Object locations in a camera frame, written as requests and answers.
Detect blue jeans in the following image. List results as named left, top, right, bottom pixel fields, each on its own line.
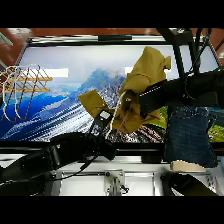
left=163, top=105, right=218, bottom=169

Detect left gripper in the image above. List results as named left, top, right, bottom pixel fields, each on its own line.
left=89, top=109, right=113, bottom=138

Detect black cable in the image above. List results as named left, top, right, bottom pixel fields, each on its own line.
left=41, top=154, right=101, bottom=184
left=191, top=28, right=214, bottom=76

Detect silver frame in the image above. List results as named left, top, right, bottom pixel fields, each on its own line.
left=0, top=153, right=224, bottom=197

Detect beige block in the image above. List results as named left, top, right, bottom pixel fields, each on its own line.
left=169, top=160, right=208, bottom=174

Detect brown clothes hanger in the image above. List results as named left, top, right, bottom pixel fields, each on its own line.
left=0, top=64, right=54, bottom=123

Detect mustard yellow shirt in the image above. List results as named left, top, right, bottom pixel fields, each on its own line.
left=78, top=46, right=173, bottom=134

